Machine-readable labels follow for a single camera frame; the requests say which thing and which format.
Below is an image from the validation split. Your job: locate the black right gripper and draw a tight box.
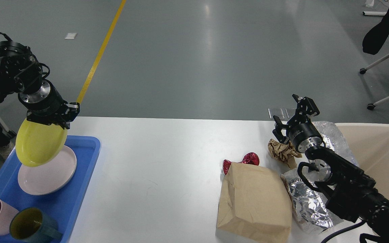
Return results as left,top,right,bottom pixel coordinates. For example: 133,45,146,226
272,94,323,154

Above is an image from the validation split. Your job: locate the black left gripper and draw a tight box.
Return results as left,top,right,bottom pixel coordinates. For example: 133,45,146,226
18,80,80,130

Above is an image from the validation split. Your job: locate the yellow plastic plate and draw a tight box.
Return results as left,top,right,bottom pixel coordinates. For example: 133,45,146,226
15,119,68,167

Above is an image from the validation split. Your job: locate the dark teal mug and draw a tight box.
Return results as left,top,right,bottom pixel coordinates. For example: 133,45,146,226
9,207,63,243

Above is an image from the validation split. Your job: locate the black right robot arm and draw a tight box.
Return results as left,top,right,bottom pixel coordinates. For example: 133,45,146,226
272,94,389,243

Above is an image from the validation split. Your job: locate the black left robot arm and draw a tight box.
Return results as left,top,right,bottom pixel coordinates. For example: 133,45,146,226
0,34,80,130

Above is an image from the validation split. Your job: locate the metal floor plate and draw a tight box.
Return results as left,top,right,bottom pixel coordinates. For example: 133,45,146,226
268,108,296,120

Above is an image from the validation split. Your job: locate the crumpled brown paper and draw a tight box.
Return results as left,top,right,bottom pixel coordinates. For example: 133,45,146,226
267,139,302,169

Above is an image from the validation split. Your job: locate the clear plastic bag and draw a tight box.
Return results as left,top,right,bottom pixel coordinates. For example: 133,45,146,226
312,120,359,167

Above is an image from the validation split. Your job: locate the red foil wrapper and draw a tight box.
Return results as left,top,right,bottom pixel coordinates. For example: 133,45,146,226
223,152,260,175

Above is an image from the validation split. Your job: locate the pink plate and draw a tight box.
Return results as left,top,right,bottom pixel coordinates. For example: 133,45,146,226
17,145,77,196

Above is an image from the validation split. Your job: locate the crumpled aluminium foil sheet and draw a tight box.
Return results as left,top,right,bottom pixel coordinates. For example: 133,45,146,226
280,168,344,234

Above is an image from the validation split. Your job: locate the blue plastic tray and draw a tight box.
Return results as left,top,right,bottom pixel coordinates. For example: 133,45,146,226
0,135,101,243

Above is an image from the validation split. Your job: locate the brown paper bag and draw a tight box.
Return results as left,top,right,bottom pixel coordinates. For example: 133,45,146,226
216,163,293,243

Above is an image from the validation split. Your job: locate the beige plastic bin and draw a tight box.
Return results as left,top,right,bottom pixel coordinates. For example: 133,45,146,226
337,123,389,200

